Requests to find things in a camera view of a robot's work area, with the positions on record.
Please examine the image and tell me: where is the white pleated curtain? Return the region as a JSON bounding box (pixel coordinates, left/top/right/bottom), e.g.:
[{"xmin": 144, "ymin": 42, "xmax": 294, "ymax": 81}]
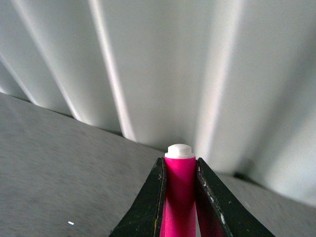
[{"xmin": 0, "ymin": 0, "xmax": 316, "ymax": 205}]

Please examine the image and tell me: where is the pink marker pen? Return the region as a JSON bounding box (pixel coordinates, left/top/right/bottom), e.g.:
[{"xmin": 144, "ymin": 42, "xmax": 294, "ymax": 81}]
[{"xmin": 160, "ymin": 144, "xmax": 196, "ymax": 237}]

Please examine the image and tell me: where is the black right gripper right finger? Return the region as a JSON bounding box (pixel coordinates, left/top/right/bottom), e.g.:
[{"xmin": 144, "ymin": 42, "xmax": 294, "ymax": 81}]
[{"xmin": 195, "ymin": 158, "xmax": 274, "ymax": 237}]

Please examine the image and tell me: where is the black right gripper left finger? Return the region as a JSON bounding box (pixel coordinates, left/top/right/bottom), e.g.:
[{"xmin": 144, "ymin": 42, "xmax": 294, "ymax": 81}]
[{"xmin": 110, "ymin": 158, "xmax": 167, "ymax": 237}]

